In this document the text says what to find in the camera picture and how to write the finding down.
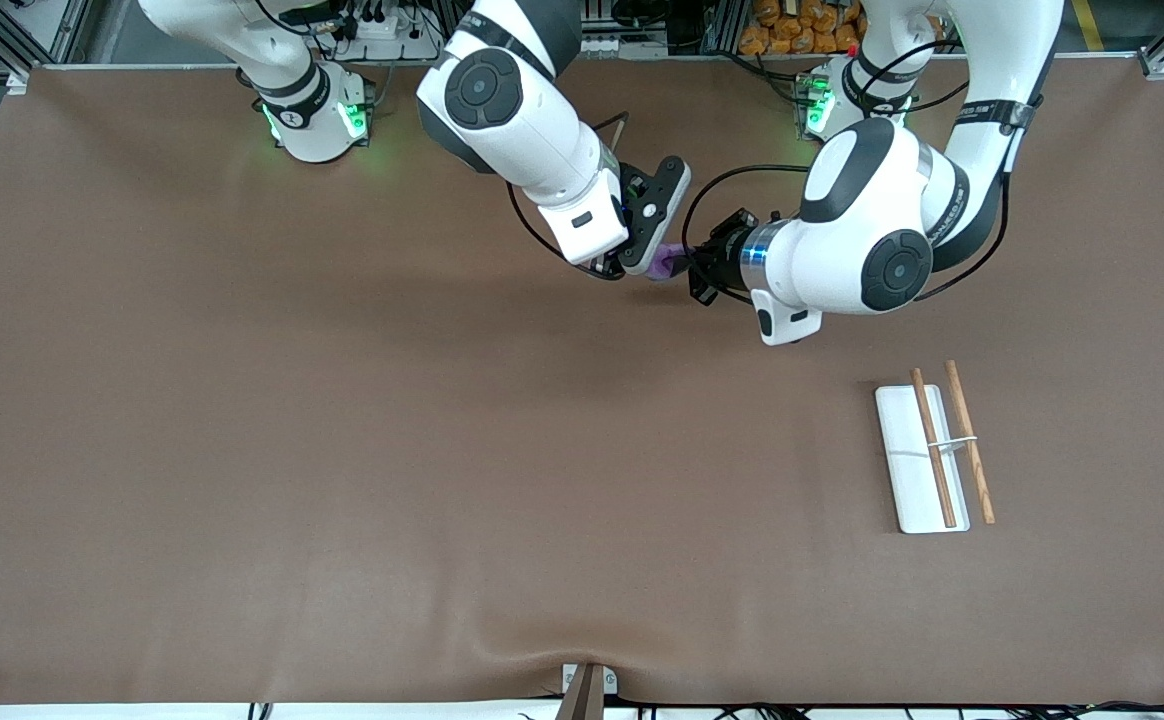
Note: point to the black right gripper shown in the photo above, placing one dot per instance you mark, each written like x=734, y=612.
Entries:
x=609, y=265

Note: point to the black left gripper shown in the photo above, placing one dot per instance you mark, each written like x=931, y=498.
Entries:
x=725, y=254

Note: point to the purple towel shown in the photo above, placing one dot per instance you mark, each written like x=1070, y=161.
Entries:
x=666, y=264

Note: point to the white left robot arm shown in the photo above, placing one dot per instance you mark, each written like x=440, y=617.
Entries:
x=872, y=230

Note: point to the white towel rack wooden rods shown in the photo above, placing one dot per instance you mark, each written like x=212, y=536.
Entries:
x=917, y=480

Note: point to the long white power strip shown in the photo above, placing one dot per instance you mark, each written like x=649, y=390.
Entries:
x=607, y=45

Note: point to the pile of orange bags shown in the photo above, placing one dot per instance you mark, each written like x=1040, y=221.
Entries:
x=782, y=38

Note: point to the white power strip with plugs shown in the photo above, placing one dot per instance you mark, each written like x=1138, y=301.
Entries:
x=382, y=30

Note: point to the brown table cover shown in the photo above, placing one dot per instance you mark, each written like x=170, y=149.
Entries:
x=342, y=450

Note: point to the white metal bracket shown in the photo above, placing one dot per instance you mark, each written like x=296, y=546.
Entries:
x=570, y=680

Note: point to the brown post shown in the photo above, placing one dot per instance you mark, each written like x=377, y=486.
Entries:
x=584, y=700

